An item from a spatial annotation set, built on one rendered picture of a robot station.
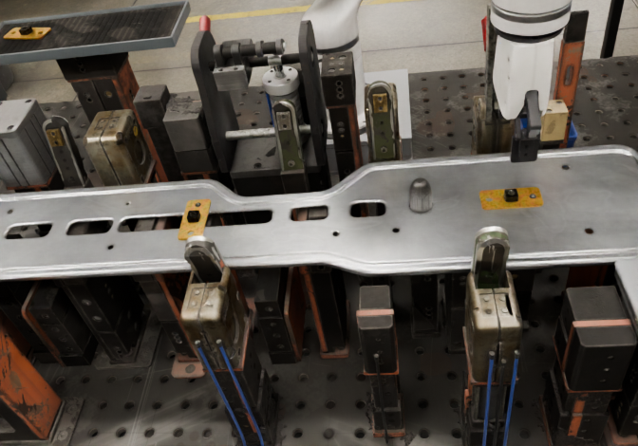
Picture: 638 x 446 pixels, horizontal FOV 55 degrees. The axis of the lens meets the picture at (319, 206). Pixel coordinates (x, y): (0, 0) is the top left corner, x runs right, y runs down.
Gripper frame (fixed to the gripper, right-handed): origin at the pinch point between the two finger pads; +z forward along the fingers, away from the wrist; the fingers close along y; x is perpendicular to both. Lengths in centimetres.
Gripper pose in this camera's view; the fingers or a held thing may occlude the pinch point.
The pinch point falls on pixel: (516, 132)
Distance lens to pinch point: 84.3
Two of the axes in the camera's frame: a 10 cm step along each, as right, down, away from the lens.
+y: -0.5, 7.0, -7.2
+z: 1.3, 7.2, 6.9
